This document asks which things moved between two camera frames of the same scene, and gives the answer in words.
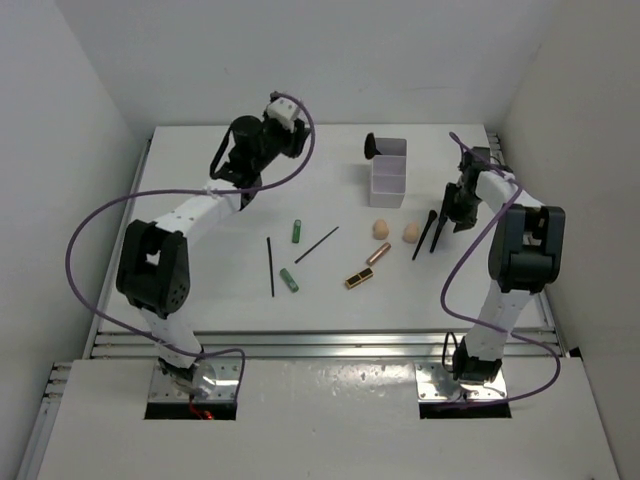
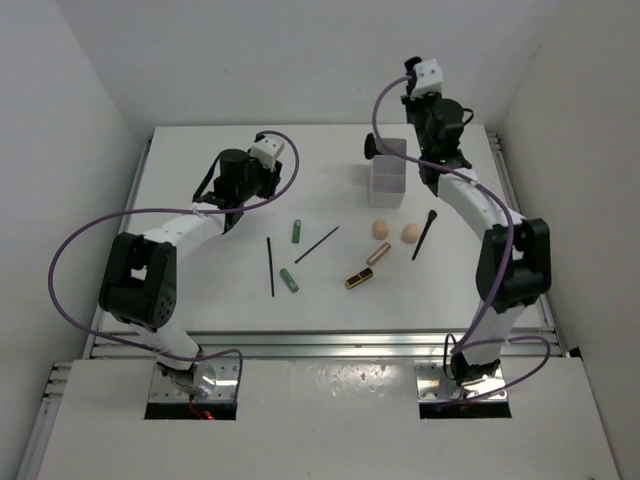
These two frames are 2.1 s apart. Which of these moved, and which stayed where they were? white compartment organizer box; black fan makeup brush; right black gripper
Moved: right black gripper
Stayed: black fan makeup brush; white compartment organizer box
